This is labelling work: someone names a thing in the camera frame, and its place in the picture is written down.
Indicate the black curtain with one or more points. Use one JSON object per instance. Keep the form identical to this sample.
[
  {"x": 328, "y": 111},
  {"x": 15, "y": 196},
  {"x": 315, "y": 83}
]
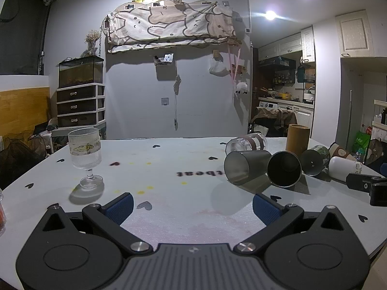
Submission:
[{"x": 21, "y": 30}]

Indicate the plastic drawer unit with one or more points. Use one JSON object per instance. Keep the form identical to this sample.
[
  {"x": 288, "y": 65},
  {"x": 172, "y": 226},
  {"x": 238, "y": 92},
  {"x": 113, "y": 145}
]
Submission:
[{"x": 81, "y": 105}]

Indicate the dark steel cup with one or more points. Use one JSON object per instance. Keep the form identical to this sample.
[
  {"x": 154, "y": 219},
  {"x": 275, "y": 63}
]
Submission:
[{"x": 284, "y": 169}]

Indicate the white heart-print table cover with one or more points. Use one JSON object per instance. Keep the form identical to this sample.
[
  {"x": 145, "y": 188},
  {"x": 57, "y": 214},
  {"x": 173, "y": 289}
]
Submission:
[{"x": 181, "y": 193}]

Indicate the large white wall cabinet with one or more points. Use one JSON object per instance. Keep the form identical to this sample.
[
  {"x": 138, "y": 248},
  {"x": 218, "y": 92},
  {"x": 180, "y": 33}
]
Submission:
[{"x": 355, "y": 33}]

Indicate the grey steel cup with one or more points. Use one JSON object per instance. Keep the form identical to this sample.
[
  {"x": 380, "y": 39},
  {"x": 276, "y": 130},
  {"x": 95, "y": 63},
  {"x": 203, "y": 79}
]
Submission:
[{"x": 242, "y": 166}]

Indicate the ribbed glass goblet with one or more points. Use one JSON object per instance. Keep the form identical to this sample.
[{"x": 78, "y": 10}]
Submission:
[{"x": 84, "y": 151}]

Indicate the wall socket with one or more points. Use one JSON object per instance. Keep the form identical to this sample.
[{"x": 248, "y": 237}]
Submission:
[{"x": 164, "y": 101}]

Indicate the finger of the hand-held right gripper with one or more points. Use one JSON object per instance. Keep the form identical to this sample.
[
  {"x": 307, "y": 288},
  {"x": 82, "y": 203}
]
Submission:
[{"x": 359, "y": 183}]

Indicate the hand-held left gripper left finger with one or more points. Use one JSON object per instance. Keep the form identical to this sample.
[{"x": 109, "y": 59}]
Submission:
[{"x": 120, "y": 207}]

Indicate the white plastic bag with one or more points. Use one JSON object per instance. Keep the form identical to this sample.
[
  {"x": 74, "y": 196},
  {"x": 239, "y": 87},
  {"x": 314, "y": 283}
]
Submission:
[{"x": 217, "y": 66}]

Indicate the yellow pot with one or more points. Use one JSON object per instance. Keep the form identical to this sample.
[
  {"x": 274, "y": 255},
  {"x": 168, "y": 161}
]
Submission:
[{"x": 282, "y": 96}]

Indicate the glass jar with brown band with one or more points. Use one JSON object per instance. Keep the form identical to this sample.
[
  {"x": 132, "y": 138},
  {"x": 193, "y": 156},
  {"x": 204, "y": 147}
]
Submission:
[{"x": 245, "y": 143}]

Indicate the brown paper cup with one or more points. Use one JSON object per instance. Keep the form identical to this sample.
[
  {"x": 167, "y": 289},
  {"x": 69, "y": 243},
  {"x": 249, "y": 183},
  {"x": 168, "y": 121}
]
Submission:
[{"x": 340, "y": 151}]

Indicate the wooden panel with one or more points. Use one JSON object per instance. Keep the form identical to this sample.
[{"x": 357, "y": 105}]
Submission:
[{"x": 24, "y": 108}]

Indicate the glass fish tank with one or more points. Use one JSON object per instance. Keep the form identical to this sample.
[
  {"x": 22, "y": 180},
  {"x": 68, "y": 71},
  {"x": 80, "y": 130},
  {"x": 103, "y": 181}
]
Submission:
[{"x": 80, "y": 72}]

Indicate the white cup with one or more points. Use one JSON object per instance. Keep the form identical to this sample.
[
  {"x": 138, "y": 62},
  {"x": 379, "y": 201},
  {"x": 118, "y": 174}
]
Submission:
[{"x": 342, "y": 168}]

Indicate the black net cloth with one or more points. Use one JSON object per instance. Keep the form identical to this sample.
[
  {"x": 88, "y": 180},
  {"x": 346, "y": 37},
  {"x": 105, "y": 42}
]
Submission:
[{"x": 18, "y": 157}]

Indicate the green bag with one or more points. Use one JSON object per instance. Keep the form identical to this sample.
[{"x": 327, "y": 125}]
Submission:
[{"x": 362, "y": 142}]

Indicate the white washing machine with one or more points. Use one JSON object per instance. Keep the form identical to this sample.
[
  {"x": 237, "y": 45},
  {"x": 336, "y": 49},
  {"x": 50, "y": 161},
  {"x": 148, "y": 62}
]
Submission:
[{"x": 299, "y": 116}]

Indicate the green printed cup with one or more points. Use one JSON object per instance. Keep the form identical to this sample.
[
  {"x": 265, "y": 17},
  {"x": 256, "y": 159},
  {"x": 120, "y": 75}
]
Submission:
[{"x": 313, "y": 162}]

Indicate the pink ribbon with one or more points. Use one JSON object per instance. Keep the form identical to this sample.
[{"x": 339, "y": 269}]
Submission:
[{"x": 233, "y": 66}]

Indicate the brown cloth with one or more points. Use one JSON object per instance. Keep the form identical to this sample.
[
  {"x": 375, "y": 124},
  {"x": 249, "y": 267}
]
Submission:
[{"x": 273, "y": 114}]

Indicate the printed blanket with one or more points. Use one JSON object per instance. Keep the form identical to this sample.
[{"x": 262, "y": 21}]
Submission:
[{"x": 169, "y": 24}]

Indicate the narrow white wall cabinet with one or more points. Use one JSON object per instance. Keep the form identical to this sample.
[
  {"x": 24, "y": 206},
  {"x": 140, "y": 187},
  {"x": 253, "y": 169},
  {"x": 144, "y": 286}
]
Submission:
[{"x": 307, "y": 43}]

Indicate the ceiling light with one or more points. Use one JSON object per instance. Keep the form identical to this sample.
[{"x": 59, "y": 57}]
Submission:
[{"x": 270, "y": 14}]

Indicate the bamboo cylinder cup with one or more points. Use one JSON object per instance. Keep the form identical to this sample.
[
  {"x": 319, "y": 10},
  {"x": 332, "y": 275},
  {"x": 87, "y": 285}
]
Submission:
[{"x": 297, "y": 139}]

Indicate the plush sheep toy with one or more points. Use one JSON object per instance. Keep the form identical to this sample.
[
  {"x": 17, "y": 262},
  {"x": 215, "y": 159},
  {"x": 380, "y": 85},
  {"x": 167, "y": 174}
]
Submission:
[{"x": 241, "y": 88}]

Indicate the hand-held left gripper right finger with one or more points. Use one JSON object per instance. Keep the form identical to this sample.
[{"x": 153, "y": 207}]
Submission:
[{"x": 266, "y": 210}]

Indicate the dried flower bouquet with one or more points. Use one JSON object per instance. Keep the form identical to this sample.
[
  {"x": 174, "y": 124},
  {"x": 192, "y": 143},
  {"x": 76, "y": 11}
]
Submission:
[{"x": 92, "y": 37}]

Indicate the small wall holder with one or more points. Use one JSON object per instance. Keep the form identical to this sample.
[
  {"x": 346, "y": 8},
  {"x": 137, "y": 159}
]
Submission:
[{"x": 164, "y": 59}]

